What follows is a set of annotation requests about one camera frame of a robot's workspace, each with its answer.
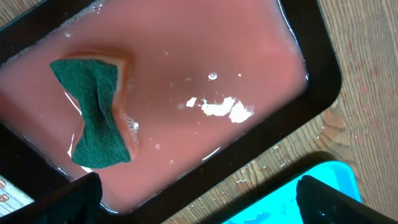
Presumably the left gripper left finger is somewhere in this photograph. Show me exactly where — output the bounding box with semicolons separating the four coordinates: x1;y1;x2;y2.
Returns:
1;172;103;224

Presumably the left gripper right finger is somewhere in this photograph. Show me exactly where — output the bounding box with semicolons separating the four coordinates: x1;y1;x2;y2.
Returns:
296;175;397;224

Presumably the green scrub sponge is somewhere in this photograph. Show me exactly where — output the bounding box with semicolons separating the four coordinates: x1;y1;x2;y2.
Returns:
50;55;133;169

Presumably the blue plastic tray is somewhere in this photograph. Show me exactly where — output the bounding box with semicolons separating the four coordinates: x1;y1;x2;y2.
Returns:
224;161;362;224

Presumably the dark tray with red liquid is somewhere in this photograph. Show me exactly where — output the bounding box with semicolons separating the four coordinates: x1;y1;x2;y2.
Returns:
1;1;341;223

